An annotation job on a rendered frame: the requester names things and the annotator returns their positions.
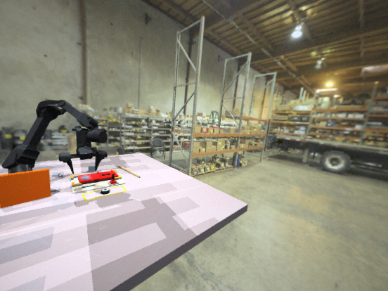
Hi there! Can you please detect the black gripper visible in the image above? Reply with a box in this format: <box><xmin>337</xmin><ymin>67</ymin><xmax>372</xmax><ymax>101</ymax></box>
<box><xmin>58</xmin><ymin>141</ymin><xmax>108</xmax><ymax>173</ymax></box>

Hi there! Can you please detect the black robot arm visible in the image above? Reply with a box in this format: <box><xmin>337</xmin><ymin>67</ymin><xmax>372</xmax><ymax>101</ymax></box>
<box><xmin>2</xmin><ymin>101</ymin><xmax>108</xmax><ymax>174</ymax></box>

